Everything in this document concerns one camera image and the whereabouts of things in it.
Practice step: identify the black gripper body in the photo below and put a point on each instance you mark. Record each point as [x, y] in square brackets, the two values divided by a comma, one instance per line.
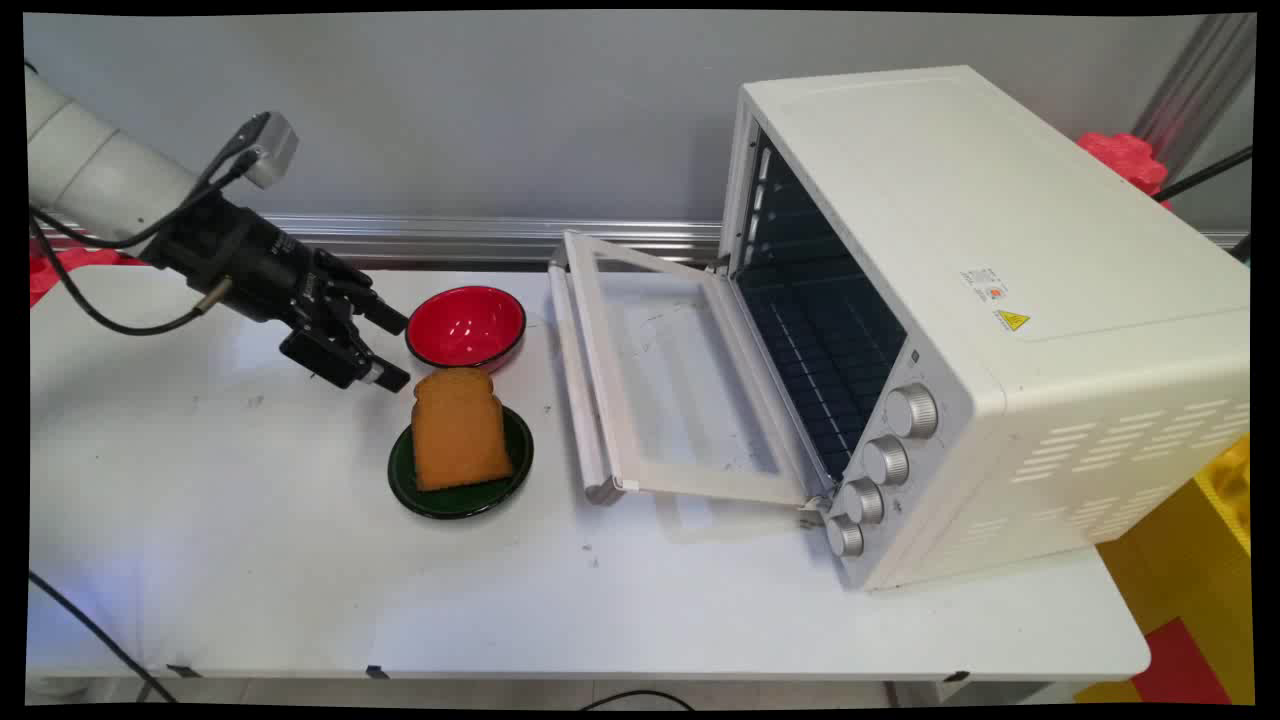
[245, 255]

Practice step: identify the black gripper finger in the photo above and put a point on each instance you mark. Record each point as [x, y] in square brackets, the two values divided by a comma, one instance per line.
[365, 300]
[340, 360]

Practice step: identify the white glass oven door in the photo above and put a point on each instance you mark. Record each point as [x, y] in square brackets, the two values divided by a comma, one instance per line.
[680, 370]

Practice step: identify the red bowl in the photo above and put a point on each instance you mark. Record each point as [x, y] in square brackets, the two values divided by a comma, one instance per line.
[465, 325]

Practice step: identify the brown toast slice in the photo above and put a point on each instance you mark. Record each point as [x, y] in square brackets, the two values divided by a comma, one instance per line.
[460, 435]

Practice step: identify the dark green plate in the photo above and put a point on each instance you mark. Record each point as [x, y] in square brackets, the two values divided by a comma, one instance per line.
[460, 504]

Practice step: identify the silver oven knob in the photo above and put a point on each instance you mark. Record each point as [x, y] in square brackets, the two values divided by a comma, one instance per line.
[863, 500]
[845, 536]
[886, 460]
[912, 410]

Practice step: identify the white printed label sticker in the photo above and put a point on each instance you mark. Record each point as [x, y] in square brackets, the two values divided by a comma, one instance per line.
[986, 284]

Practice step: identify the white toaster oven body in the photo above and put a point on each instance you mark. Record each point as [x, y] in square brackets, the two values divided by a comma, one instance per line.
[1000, 200]

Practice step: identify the yellow warning sticker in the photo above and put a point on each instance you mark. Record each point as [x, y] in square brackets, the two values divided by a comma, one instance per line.
[1012, 321]

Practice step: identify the red plastic knobbed object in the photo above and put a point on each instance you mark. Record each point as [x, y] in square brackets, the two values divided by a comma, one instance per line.
[1125, 160]

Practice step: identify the yellow foam mat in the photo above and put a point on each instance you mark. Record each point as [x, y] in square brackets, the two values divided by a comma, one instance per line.
[1180, 570]

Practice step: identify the red foam mat tile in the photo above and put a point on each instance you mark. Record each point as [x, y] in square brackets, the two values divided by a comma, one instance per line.
[1180, 665]

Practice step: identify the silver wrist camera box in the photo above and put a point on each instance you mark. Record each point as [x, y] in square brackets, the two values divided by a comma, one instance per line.
[274, 150]

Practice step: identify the red plastic bracket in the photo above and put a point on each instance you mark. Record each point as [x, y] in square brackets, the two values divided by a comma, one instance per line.
[50, 275]

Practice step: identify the aluminium frame post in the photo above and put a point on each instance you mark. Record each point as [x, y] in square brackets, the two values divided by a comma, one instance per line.
[1195, 90]

